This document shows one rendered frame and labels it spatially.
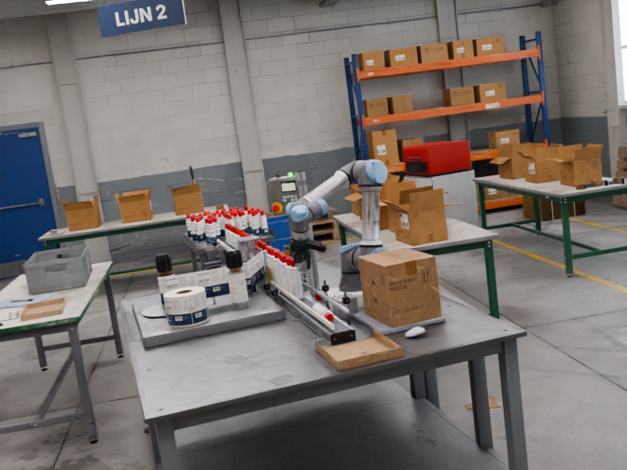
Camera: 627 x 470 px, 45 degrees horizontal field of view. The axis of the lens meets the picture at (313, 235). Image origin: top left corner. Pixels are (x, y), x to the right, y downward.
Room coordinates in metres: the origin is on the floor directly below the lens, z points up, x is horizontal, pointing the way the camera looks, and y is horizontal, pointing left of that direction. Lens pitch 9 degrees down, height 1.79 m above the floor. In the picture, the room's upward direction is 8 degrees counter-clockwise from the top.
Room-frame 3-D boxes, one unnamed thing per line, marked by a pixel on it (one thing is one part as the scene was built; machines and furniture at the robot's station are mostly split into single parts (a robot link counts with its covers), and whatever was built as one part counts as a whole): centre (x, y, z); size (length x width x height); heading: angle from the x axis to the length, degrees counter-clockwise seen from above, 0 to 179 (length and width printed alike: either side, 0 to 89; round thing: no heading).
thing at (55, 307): (4.62, 1.70, 0.82); 0.34 x 0.24 x 0.03; 13
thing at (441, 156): (9.42, -1.62, 0.61); 0.70 x 0.60 x 1.22; 19
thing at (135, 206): (9.22, 2.08, 0.96); 0.43 x 0.42 x 0.37; 95
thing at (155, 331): (3.87, 0.62, 0.86); 0.80 x 0.67 x 0.05; 16
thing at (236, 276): (3.73, 0.41, 1.03); 0.09 x 0.09 x 0.30
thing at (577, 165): (7.29, -2.58, 0.97); 0.43 x 0.42 x 0.37; 94
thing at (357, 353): (2.92, -0.11, 0.85); 0.30 x 0.26 x 0.04; 16
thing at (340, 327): (3.87, 0.16, 0.86); 1.65 x 0.08 x 0.04; 16
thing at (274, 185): (4.00, 0.10, 1.38); 0.17 x 0.10 x 0.19; 71
